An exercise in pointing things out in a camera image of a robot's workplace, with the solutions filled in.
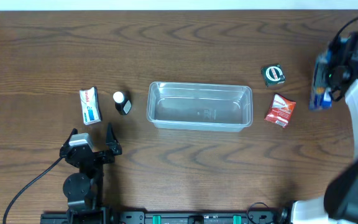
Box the green square ointment box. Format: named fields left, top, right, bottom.
left=261, top=64, right=286, bottom=87

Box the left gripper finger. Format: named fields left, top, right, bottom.
left=106, top=123, right=119, bottom=147
left=63, top=128, right=78, bottom=147

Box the clear plastic container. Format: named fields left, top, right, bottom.
left=146, top=82, right=253, bottom=132

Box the red medicine sachet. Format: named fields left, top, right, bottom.
left=265, top=94, right=296, bottom=128

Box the left black cable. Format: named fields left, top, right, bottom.
left=2, top=156, right=64, bottom=224

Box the black bottle white cap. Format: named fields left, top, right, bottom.
left=113, top=91, right=132, bottom=115

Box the white medicine box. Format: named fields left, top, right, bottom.
left=79, top=86, right=102, bottom=125

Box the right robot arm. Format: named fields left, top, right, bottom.
left=283, top=32, right=358, bottom=223

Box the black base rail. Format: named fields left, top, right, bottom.
left=40, top=208, right=291, bottom=224

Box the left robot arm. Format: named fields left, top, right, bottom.
left=60, top=124, right=122, bottom=223

